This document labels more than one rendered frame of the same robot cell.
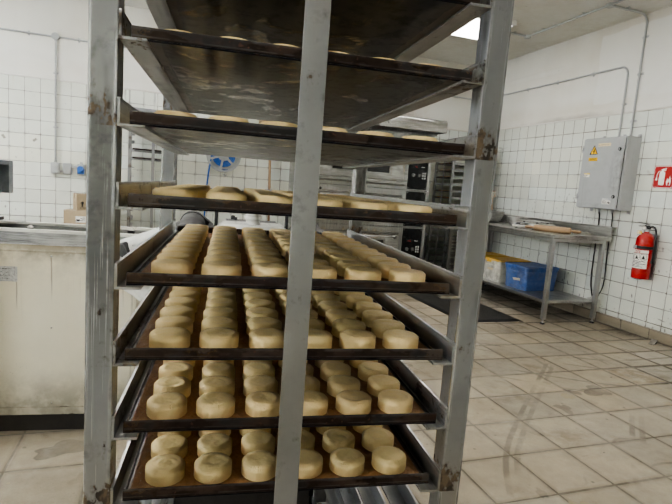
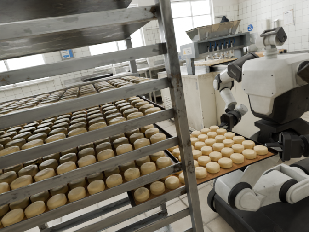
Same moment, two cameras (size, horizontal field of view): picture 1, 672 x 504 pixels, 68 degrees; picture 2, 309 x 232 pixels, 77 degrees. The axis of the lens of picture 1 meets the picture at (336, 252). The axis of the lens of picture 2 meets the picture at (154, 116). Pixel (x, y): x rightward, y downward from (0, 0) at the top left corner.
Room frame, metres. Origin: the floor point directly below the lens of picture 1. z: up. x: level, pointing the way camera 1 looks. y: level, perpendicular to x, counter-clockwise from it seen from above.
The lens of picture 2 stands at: (1.14, -0.57, 1.13)
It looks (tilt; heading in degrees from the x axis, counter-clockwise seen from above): 17 degrees down; 86
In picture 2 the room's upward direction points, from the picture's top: 11 degrees counter-clockwise
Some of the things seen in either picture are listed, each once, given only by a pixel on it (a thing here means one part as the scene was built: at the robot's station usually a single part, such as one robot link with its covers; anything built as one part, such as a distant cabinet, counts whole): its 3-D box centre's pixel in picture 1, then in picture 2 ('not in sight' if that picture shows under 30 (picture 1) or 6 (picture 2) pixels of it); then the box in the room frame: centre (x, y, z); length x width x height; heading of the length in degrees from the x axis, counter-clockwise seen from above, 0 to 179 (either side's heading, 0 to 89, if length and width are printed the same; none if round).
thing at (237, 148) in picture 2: not in sight; (237, 148); (1.52, 0.15, 0.68); 0.05 x 0.05 x 0.02
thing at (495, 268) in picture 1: (504, 269); not in sight; (5.87, -2.00, 0.36); 0.47 x 0.38 x 0.26; 109
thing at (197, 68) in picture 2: not in sight; (182, 68); (1.84, 2.15, 0.88); 1.28 x 0.01 x 0.07; 102
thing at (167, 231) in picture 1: (163, 242); (68, 91); (0.86, 0.30, 1.05); 0.64 x 0.03 x 0.03; 13
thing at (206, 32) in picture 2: not in sight; (213, 31); (2.14, 1.73, 1.25); 0.56 x 0.29 x 0.14; 12
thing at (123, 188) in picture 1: (164, 190); not in sight; (0.86, 0.30, 1.14); 0.64 x 0.03 x 0.03; 13
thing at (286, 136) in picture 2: not in sight; (297, 146); (1.74, 0.08, 0.67); 0.12 x 0.10 x 0.13; 162
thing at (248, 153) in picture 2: not in sight; (249, 153); (1.54, 0.09, 0.68); 0.05 x 0.05 x 0.02
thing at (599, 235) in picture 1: (514, 260); not in sight; (5.72, -2.05, 0.49); 1.90 x 0.72 x 0.98; 19
